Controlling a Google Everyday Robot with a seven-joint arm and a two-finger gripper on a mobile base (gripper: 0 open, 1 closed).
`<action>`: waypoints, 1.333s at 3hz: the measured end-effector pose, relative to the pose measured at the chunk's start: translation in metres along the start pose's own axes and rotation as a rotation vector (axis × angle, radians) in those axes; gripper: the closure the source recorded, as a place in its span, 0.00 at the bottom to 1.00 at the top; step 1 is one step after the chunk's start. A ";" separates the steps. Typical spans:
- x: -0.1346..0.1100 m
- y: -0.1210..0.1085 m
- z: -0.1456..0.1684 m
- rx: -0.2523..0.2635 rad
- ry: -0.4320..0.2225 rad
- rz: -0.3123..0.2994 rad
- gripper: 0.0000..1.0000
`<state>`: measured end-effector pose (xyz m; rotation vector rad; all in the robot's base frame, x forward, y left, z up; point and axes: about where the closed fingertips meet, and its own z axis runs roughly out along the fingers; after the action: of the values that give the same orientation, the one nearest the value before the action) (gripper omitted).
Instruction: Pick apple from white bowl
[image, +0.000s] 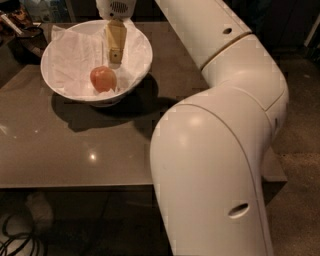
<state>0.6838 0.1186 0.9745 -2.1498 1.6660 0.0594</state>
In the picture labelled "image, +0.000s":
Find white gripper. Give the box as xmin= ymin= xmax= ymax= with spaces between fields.
xmin=95 ymin=0 xmax=137 ymax=64

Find black cables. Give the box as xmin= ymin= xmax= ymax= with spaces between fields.
xmin=0 ymin=213 xmax=48 ymax=256

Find white bowl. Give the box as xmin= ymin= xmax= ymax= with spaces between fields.
xmin=40 ymin=19 xmax=154 ymax=108

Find white paper sheet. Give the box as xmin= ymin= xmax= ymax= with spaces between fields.
xmin=49 ymin=18 xmax=150 ymax=98

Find white cloth under table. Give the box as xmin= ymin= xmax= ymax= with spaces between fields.
xmin=26 ymin=192 xmax=54 ymax=233

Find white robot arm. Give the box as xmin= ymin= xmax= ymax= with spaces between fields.
xmin=150 ymin=0 xmax=289 ymax=256

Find red yellow apple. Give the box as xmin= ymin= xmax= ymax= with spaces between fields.
xmin=90 ymin=66 xmax=117 ymax=93

